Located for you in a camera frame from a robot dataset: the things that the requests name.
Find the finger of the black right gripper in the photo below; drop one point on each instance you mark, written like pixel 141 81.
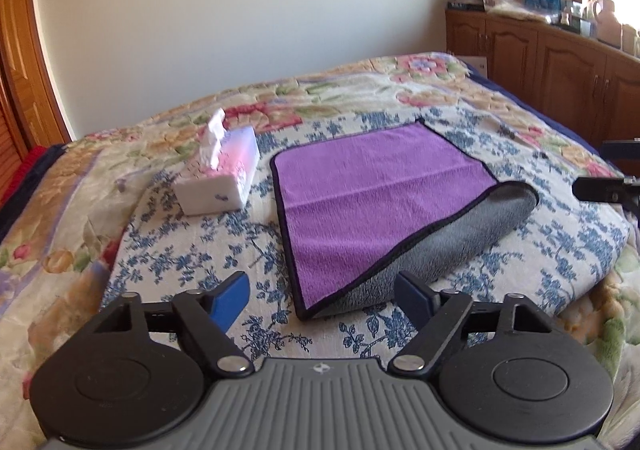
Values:
pixel 606 189

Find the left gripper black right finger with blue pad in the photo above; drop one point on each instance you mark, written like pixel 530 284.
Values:
pixel 503 370

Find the white pink tissue box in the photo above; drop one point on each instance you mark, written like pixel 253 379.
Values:
pixel 218 177

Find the wooden door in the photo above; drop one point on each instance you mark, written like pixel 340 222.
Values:
pixel 30 115

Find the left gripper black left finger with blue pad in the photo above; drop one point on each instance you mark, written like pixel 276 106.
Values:
pixel 136 371

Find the purple and grey towel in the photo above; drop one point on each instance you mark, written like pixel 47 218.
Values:
pixel 355 211

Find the wooden sideboard cabinet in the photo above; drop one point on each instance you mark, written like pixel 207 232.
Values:
pixel 588 87

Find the clutter pile on cabinet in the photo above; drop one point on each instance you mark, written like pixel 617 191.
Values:
pixel 592 18

